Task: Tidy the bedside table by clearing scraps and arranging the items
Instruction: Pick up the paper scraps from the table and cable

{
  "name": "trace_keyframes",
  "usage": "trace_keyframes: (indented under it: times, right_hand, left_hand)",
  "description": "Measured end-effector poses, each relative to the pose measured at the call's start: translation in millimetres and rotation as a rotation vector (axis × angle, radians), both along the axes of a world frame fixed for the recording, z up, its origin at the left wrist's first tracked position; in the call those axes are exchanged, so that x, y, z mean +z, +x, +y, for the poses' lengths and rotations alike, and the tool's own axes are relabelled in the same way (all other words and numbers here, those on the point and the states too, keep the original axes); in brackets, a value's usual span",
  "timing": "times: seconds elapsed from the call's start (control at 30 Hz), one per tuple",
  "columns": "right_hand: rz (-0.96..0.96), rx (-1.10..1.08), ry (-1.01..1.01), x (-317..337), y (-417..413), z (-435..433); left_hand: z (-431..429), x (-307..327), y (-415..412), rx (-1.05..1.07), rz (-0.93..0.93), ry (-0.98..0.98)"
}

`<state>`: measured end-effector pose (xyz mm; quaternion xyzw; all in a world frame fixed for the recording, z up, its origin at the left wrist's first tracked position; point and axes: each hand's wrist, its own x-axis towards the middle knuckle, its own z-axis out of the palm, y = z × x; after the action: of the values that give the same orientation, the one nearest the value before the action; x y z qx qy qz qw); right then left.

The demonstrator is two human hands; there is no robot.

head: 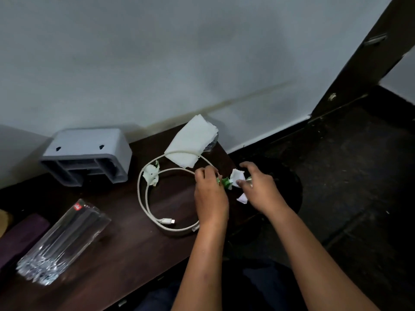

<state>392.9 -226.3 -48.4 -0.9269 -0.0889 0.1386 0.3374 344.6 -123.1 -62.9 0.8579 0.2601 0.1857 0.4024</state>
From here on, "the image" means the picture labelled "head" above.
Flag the white charging cable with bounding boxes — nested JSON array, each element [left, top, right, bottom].
[[137, 151, 221, 233]]

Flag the dark wooden door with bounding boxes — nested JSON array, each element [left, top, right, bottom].
[[311, 0, 415, 119]]

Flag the person's right hand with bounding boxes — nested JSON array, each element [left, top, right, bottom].
[[236, 161, 289, 216]]

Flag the metal door hinge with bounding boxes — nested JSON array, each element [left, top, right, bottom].
[[363, 33, 388, 46]]

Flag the black round bin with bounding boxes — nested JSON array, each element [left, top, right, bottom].
[[227, 156, 304, 225]]

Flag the yellow object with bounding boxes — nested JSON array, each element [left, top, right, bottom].
[[0, 209, 14, 239]]

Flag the grey plastic box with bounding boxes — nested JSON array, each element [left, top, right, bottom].
[[39, 127, 133, 187]]

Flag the person's left hand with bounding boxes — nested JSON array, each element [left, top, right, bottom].
[[194, 166, 230, 226]]

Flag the white paper wrap on cable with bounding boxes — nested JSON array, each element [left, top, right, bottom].
[[143, 161, 161, 187]]

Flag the purple case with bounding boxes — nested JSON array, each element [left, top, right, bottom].
[[0, 213, 50, 273]]

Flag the person's left forearm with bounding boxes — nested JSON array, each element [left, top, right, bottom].
[[171, 219, 228, 311]]

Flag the white paper scrap green tape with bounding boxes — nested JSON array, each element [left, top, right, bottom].
[[217, 169, 253, 191]]

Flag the clear plastic pen box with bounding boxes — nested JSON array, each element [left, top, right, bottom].
[[16, 199, 112, 287]]

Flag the person's dark trousers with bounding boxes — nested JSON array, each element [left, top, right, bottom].
[[134, 258, 307, 311]]

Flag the white folded tissue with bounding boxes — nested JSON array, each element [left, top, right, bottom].
[[164, 114, 219, 169]]

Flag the person's right forearm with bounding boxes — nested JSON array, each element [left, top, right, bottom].
[[265, 204, 380, 311]]

